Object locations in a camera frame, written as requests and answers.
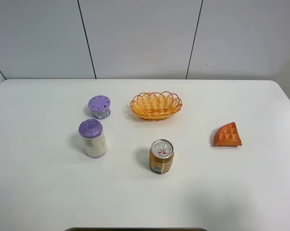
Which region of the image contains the orange woven wicker basket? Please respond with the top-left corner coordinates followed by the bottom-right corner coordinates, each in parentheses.
top-left (130, 91), bottom-right (183, 121)

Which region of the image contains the orange beverage can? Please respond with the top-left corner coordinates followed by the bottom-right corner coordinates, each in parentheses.
top-left (149, 139), bottom-right (174, 174)

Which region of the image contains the purple lidded air freshener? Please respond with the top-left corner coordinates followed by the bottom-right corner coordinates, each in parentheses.
top-left (88, 95), bottom-right (111, 119)

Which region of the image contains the orange waffle wedge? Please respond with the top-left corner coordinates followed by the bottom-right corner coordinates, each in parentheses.
top-left (213, 122), bottom-right (242, 147)

